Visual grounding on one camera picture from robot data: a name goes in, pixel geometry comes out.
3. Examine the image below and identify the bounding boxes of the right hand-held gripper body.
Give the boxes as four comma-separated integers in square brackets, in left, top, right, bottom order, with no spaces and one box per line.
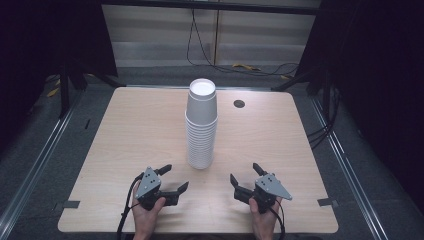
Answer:
[251,172,293,214]

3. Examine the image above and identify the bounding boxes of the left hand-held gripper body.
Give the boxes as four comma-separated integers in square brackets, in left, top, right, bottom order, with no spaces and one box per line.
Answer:
[134,166,168,212]

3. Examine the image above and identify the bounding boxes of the stack of white paper cups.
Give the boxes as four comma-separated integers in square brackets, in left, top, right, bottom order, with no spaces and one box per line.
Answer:
[184,78,219,170]

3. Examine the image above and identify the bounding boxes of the person's left hand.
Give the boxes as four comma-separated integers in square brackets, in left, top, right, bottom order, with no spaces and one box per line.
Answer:
[131,181,167,236]

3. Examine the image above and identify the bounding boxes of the person's right hand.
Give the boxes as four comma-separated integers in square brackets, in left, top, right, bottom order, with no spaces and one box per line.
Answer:
[248,196,284,239]

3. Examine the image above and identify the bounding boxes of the black metal stand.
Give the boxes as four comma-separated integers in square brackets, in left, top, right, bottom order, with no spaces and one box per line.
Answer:
[57,63,127,120]
[270,66,335,125]

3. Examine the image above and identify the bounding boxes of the black curtain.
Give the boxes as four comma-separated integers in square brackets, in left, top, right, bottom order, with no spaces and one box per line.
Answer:
[294,0,424,216]
[0,0,119,154]

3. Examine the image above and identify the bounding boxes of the black overhead bar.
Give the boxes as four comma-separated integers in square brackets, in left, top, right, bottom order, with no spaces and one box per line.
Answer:
[100,0,323,16]

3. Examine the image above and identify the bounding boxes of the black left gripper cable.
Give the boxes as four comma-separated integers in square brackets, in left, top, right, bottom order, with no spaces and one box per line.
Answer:
[116,173,145,240]

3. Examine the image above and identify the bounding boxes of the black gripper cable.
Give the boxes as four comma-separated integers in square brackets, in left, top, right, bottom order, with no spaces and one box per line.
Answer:
[269,198,287,240]
[116,173,145,240]

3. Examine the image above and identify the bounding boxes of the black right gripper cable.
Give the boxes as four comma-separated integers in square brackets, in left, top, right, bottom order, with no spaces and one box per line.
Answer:
[269,198,287,240]

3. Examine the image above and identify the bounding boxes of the bundle of black floor cables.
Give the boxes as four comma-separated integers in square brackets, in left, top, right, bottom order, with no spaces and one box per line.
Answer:
[306,86,342,150]

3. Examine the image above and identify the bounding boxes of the metal floor rail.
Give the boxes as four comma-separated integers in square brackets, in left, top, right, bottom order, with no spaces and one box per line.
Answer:
[309,95,390,240]
[0,89,85,232]

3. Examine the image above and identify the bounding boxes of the black wall cable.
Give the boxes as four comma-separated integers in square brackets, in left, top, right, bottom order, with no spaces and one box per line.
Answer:
[185,8,300,78]

